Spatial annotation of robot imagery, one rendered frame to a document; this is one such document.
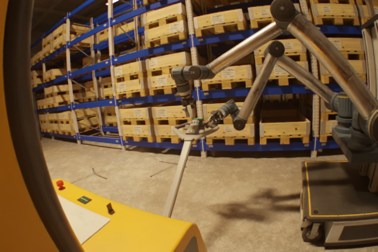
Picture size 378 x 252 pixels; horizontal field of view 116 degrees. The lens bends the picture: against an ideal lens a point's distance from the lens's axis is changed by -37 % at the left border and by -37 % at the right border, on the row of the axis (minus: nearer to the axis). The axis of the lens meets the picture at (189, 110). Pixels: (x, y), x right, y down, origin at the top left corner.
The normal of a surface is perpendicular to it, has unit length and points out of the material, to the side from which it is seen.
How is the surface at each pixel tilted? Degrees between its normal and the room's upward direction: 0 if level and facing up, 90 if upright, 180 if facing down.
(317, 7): 90
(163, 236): 0
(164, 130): 90
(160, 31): 90
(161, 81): 90
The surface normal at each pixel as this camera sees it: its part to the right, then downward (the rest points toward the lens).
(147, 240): -0.10, -0.99
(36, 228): 0.92, -0.04
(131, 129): -0.40, 0.16
